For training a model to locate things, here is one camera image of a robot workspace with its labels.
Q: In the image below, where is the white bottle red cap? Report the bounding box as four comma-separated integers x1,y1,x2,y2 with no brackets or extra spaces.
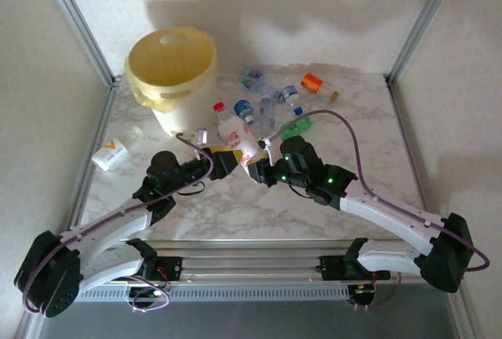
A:
212,102,264,167

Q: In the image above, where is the tall clear bottle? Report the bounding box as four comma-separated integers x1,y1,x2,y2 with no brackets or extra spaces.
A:
258,93,278,136

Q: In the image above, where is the green bottle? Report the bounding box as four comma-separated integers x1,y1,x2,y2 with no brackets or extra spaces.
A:
280,117,315,140

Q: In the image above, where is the blue label bottle white cap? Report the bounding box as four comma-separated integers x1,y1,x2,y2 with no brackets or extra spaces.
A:
233,98,256,126

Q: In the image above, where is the blue wrapper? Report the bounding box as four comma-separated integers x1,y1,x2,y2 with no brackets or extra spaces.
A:
239,67,275,92

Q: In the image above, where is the white plastic bin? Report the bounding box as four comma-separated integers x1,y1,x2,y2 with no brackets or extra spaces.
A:
124,27,220,138

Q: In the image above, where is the pale blue label bottle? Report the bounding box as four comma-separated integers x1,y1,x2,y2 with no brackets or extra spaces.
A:
274,84,301,105

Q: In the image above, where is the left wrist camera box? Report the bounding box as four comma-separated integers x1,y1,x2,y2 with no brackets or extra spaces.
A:
180,129,211,147

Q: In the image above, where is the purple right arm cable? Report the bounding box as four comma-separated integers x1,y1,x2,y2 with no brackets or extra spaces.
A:
260,109,491,312

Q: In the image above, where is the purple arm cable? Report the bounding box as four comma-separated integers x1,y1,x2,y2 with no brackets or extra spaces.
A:
260,109,491,312
21,133,216,315

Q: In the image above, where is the aluminium side rail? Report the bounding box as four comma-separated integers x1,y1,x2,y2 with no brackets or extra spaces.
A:
386,75,442,246
68,79,121,234

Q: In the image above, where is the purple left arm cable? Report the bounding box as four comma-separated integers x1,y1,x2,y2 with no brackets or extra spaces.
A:
21,133,216,315

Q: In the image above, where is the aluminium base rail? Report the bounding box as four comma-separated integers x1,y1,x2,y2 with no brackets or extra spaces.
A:
74,239,467,289

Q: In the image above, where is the slotted cable duct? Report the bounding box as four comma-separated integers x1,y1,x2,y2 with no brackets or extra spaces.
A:
74,286,350,301

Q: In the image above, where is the aluminium frame post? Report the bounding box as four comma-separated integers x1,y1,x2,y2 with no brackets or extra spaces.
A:
37,0,122,87
386,0,466,83

